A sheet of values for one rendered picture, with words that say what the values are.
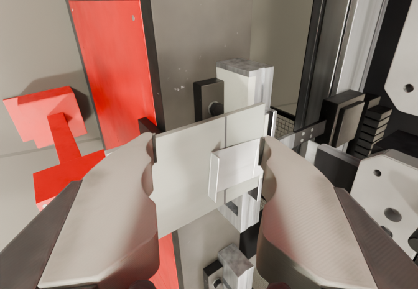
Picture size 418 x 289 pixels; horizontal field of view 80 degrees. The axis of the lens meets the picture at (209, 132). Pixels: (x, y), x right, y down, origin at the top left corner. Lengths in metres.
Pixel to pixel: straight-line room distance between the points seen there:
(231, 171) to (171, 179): 0.12
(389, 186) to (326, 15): 0.42
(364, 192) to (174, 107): 0.33
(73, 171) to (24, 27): 0.76
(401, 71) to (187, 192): 0.31
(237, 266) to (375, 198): 0.54
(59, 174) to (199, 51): 0.42
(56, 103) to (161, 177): 0.90
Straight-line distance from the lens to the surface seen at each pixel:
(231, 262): 0.82
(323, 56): 0.65
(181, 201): 0.41
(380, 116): 0.78
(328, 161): 0.40
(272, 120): 0.47
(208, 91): 0.47
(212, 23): 0.49
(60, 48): 1.29
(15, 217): 1.60
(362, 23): 0.66
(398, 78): 0.30
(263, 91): 0.47
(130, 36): 0.55
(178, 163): 0.37
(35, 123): 1.24
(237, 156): 0.44
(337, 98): 0.62
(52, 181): 0.65
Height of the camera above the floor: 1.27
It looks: 47 degrees down
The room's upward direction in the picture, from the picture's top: 124 degrees clockwise
